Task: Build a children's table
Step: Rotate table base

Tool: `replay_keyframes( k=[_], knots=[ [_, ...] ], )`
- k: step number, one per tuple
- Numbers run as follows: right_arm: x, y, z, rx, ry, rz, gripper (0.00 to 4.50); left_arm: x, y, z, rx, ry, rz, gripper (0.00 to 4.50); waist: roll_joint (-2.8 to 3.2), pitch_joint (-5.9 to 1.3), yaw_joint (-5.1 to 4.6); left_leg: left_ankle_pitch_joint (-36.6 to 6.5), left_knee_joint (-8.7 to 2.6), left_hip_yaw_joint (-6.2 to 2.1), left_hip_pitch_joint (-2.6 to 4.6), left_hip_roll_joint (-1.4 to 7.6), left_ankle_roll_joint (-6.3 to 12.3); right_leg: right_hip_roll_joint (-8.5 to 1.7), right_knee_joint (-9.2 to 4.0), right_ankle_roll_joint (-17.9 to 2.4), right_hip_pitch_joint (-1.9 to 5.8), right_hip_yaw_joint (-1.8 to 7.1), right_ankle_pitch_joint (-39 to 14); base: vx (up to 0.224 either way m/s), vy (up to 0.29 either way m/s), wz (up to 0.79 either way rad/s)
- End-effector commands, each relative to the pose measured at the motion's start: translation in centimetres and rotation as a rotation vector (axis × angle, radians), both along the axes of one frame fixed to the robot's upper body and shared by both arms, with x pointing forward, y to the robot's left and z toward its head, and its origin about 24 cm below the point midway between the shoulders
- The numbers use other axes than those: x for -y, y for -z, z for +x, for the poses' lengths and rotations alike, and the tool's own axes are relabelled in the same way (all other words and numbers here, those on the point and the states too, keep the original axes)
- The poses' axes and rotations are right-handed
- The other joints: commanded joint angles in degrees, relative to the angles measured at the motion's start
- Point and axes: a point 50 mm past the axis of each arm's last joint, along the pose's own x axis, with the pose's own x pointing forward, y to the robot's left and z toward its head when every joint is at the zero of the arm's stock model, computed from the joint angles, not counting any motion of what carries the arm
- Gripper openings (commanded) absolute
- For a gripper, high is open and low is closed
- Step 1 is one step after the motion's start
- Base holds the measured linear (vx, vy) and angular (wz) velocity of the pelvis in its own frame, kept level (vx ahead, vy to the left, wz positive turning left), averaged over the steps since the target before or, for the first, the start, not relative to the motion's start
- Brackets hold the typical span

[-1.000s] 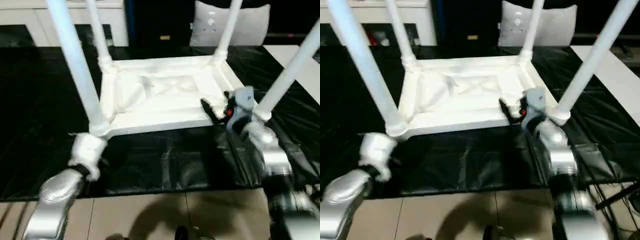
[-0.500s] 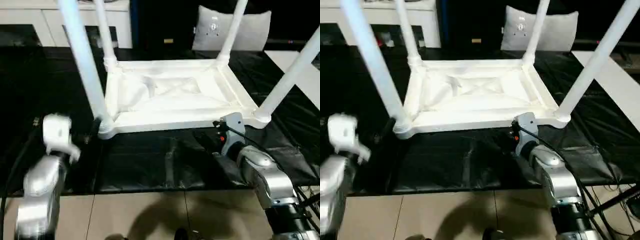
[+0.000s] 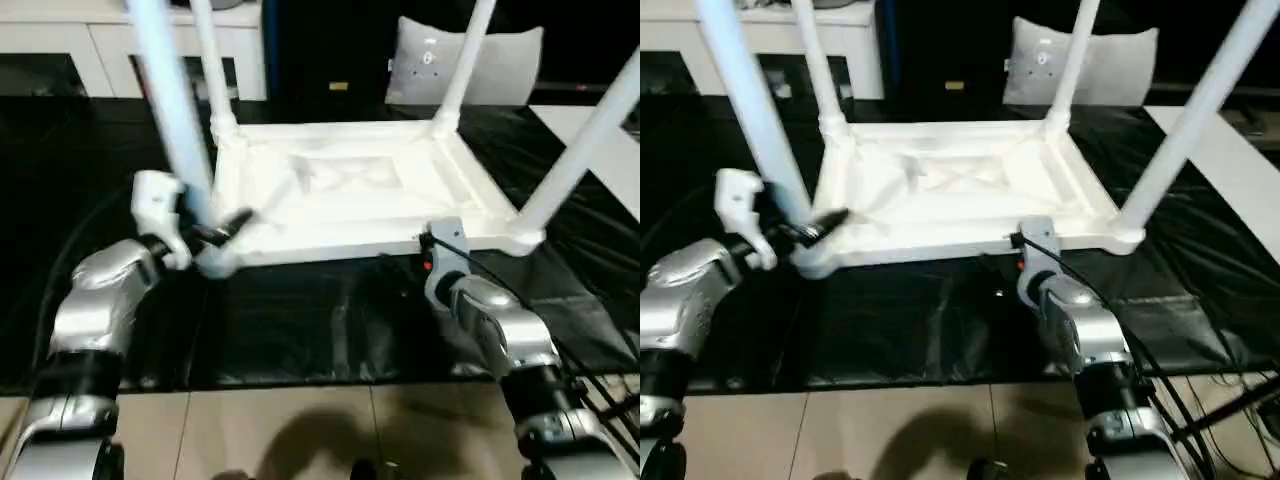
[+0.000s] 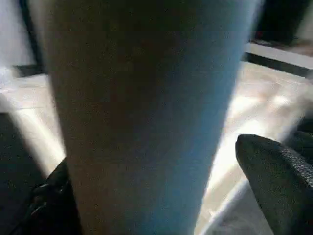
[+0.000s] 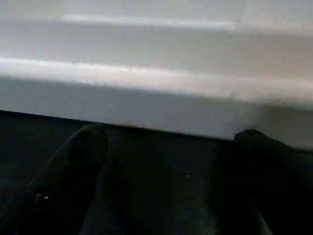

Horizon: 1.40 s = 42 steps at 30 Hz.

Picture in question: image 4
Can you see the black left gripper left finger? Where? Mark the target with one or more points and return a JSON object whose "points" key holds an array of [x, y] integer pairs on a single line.
{"points": [[49, 195]]}

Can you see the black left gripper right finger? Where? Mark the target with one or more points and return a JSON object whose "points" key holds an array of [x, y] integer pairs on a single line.
{"points": [[276, 183]]}

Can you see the white plastic table leg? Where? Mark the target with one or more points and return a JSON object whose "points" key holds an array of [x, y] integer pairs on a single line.
{"points": [[146, 110]]}

